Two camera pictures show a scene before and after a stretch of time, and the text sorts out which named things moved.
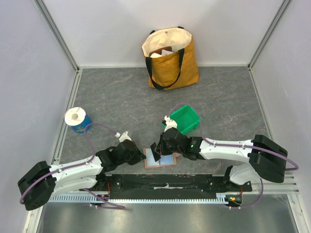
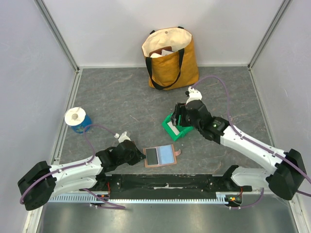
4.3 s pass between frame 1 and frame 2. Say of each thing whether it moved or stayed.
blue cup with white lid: stayed
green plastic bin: moved
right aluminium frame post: stayed
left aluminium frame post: stayed
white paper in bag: stayed
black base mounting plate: stayed
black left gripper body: stayed
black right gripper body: moved
